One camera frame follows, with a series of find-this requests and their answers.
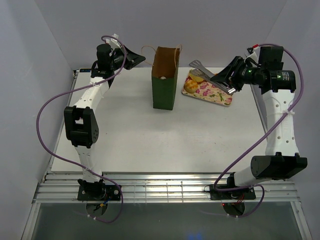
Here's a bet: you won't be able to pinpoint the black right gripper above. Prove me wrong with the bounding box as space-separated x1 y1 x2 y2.
210 55 264 93

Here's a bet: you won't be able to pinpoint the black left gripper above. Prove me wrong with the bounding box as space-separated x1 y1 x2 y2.
109 45 146 72

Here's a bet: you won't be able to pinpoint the metal tongs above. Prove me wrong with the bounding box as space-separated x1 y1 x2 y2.
189 59 236 95

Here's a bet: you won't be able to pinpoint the green paper bag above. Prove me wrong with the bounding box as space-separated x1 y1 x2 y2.
151 44 183 111

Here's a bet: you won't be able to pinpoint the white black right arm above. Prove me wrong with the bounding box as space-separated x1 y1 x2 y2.
210 43 308 199

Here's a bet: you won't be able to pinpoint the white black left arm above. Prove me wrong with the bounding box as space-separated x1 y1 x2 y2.
63 43 146 200

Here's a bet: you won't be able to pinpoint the sliced brown bread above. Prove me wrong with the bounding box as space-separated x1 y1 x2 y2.
188 71 205 85

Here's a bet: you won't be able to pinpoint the floral tray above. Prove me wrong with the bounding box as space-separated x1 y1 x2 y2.
181 75 233 106

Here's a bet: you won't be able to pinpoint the round scored bun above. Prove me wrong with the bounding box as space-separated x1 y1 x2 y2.
183 79 198 94

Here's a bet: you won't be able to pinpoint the blue label left corner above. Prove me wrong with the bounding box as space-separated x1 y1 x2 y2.
79 68 92 73

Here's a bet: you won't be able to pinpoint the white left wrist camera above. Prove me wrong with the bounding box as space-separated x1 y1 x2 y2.
104 33 122 50

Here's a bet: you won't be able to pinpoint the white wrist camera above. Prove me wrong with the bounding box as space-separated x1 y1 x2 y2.
244 44 260 66
104 33 122 50

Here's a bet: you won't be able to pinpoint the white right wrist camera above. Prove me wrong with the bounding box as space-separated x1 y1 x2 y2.
244 44 260 66

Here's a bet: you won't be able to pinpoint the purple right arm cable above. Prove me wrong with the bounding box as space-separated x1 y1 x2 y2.
199 43 305 218

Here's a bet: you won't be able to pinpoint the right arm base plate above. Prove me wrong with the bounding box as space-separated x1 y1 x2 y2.
203 184 256 201

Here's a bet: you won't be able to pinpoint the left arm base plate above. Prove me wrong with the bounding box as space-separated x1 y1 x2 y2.
76 184 121 201

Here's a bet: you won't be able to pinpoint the aluminium frame rails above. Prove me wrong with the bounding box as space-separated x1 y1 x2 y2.
33 172 300 204

